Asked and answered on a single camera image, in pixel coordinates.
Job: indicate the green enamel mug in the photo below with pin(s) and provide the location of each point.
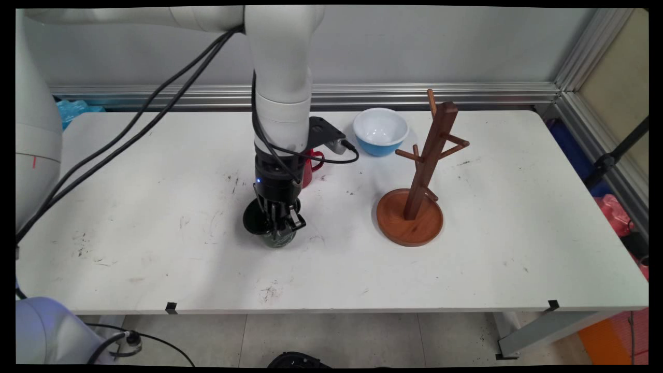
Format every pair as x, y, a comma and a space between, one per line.
254, 220

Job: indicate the orange box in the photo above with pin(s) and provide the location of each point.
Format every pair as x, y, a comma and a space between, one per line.
608, 339

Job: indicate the grey table leg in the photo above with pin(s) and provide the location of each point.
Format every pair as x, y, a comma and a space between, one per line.
544, 331

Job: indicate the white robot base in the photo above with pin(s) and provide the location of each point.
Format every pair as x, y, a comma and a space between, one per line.
46, 334

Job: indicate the black tripod pole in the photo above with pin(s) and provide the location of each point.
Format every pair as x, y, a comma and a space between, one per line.
616, 153

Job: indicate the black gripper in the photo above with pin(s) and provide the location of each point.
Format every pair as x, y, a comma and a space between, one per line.
277, 178

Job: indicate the black tape strip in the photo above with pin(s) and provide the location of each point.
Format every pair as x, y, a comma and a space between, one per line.
171, 307
553, 304

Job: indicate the aluminium wall rail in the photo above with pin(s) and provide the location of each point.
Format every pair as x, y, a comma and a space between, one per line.
440, 94

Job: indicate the red mug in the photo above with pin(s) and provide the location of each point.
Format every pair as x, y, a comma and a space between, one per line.
313, 166

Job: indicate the wooden mug tree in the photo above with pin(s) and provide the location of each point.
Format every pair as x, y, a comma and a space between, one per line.
409, 220

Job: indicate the black object on floor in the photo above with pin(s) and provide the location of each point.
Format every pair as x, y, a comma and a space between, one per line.
298, 360

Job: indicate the aluminium frame post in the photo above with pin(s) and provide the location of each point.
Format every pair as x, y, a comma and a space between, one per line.
595, 77

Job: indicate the blue and white bowl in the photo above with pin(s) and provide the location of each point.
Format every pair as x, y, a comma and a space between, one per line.
380, 129

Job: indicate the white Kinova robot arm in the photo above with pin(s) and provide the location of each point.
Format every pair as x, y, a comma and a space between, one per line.
282, 62

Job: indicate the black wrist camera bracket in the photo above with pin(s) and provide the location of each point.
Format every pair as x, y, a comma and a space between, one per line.
323, 132

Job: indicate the blue bubble wrap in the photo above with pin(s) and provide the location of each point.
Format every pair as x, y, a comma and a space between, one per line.
77, 111

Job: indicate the pink plastic bag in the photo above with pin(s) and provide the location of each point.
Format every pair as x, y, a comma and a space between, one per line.
614, 215

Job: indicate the blue plastic bag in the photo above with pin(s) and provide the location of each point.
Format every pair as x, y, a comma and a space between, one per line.
570, 147

